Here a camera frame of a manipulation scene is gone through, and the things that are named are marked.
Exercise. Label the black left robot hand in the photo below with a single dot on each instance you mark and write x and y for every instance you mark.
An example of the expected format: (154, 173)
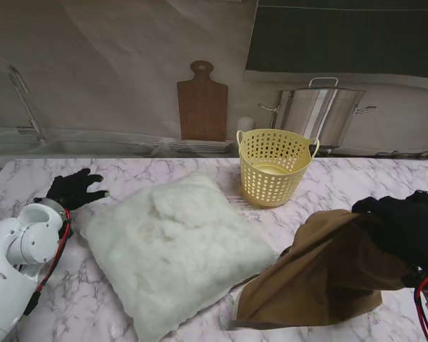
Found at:
(73, 192)

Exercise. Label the steel kitchen sink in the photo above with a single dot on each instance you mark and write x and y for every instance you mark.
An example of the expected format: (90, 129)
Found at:
(75, 146)

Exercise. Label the white pillar candle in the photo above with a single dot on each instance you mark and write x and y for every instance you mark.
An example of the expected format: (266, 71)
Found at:
(245, 123)

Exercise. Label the large steel stock pot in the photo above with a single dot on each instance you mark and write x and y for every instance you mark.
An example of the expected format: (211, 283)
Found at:
(314, 114)

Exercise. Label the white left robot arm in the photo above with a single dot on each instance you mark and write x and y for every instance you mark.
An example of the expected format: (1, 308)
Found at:
(18, 263)

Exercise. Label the yellow perforated laundry basket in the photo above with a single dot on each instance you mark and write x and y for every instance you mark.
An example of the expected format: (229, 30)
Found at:
(271, 171)

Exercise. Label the chrome kitchen faucet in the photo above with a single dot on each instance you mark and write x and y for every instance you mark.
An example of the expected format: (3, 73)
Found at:
(39, 133)

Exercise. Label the brown pillowcase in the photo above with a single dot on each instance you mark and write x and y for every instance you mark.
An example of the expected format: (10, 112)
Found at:
(317, 270)

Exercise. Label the white pillow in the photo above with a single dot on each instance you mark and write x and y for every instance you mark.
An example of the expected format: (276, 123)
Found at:
(171, 249)

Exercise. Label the brown wooden cutting board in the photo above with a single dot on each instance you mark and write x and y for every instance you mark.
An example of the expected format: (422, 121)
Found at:
(201, 107)

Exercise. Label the black stove grate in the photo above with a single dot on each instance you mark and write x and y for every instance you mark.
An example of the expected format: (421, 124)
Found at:
(406, 154)

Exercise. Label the dark range hood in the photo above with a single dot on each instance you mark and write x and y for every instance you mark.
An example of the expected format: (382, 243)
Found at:
(342, 35)

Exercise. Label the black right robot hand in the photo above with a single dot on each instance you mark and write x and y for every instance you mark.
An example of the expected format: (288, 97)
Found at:
(403, 224)

